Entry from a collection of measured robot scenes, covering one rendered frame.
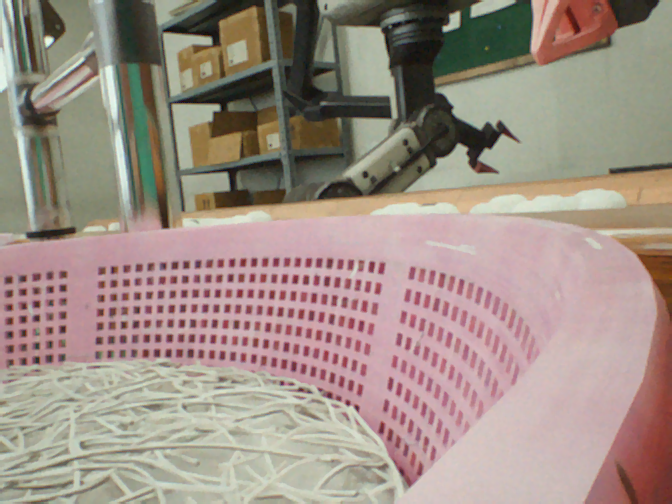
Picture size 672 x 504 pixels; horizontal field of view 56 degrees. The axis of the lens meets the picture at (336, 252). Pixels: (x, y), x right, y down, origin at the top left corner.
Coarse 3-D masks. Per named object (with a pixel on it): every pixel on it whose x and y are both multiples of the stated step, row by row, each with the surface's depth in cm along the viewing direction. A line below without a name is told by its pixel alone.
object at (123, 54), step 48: (0, 0) 34; (96, 0) 22; (144, 0) 23; (96, 48) 23; (144, 48) 23; (48, 96) 30; (144, 96) 23; (48, 144) 35; (144, 144) 23; (48, 192) 35; (144, 192) 23; (48, 240) 35
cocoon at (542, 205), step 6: (522, 204) 38; (528, 204) 37; (534, 204) 37; (540, 204) 37; (546, 204) 36; (552, 204) 36; (558, 204) 37; (516, 210) 38; (522, 210) 37; (528, 210) 37; (534, 210) 37; (540, 210) 36; (546, 210) 36; (552, 210) 36; (558, 210) 36
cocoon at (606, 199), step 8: (600, 192) 37; (608, 192) 37; (616, 192) 38; (584, 200) 37; (592, 200) 36; (600, 200) 36; (608, 200) 36; (616, 200) 37; (624, 200) 37; (584, 208) 37; (592, 208) 36; (600, 208) 36
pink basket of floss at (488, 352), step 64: (0, 256) 22; (64, 256) 22; (128, 256) 21; (192, 256) 20; (256, 256) 19; (320, 256) 17; (384, 256) 14; (448, 256) 12; (512, 256) 9; (576, 256) 5; (0, 320) 21; (64, 320) 21; (128, 320) 21; (192, 320) 20; (256, 320) 18; (320, 320) 16; (384, 320) 14; (448, 320) 11; (512, 320) 8; (576, 320) 3; (640, 320) 3; (320, 384) 16; (384, 384) 13; (448, 384) 10; (512, 384) 7; (576, 384) 2; (640, 384) 2; (448, 448) 10; (512, 448) 2; (576, 448) 2; (640, 448) 2
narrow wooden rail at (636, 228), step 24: (528, 216) 17; (552, 216) 16; (576, 216) 15; (600, 216) 14; (624, 216) 14; (648, 216) 13; (24, 240) 50; (624, 240) 11; (648, 240) 11; (648, 264) 11; (240, 312) 23; (24, 336) 54; (216, 336) 25
